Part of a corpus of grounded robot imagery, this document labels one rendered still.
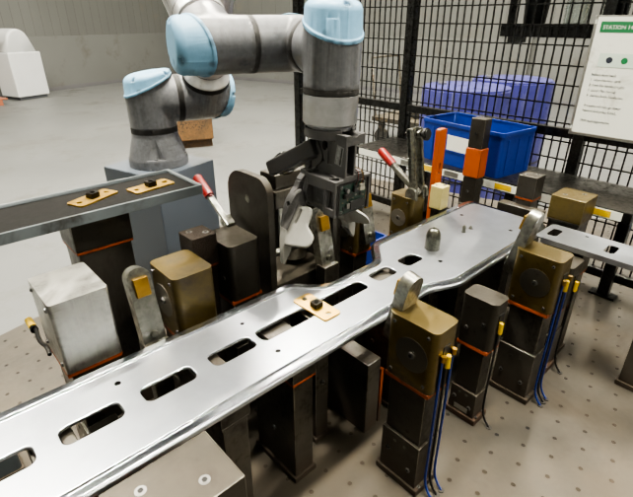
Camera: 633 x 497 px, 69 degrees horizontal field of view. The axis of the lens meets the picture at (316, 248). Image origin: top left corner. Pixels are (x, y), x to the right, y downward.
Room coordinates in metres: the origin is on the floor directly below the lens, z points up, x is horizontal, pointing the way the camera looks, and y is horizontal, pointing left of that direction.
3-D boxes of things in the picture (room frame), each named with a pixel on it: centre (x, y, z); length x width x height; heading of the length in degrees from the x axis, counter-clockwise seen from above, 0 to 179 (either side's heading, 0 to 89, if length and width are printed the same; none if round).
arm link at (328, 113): (0.65, -0.02, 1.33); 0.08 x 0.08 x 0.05
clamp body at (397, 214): (1.12, -0.22, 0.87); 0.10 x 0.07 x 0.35; 43
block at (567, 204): (1.08, -0.63, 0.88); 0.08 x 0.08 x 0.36; 43
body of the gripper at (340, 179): (0.65, -0.02, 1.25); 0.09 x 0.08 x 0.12; 42
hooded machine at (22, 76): (9.82, 5.87, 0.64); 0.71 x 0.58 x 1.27; 149
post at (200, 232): (0.77, 0.22, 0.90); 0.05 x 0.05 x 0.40; 43
